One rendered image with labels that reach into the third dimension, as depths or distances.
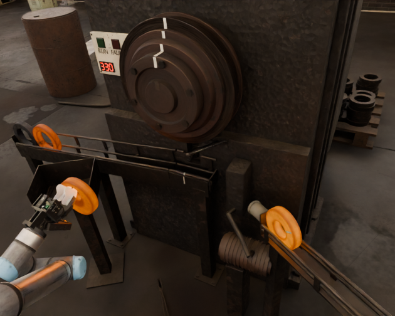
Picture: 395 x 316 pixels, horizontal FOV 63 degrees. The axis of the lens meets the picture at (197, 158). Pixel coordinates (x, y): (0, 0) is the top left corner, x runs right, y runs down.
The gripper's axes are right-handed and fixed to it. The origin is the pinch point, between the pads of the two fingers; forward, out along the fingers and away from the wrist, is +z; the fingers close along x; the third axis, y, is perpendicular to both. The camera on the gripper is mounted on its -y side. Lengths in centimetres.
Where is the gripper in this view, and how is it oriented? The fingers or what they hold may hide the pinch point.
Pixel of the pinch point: (74, 187)
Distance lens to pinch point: 125.5
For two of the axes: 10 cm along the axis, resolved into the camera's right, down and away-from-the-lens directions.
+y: -2.1, -6.2, -7.5
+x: -8.9, -2.1, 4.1
